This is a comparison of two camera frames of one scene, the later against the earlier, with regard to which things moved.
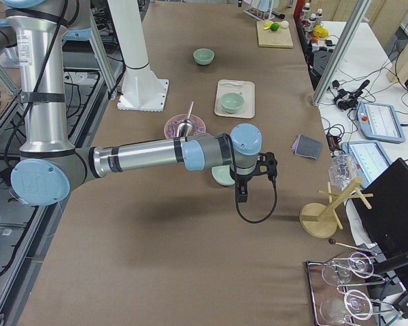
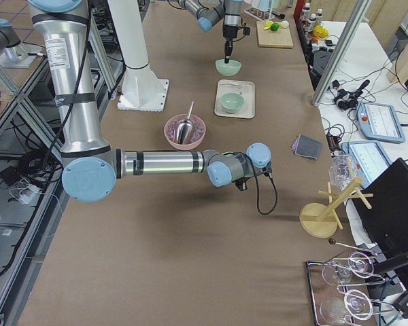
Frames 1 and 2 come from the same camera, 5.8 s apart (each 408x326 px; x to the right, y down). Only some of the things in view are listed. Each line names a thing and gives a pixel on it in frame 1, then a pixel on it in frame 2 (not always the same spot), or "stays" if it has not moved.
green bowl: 203,56 -> 228,69
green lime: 275,26 stays
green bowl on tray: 230,102 stays
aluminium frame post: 341,51 stays
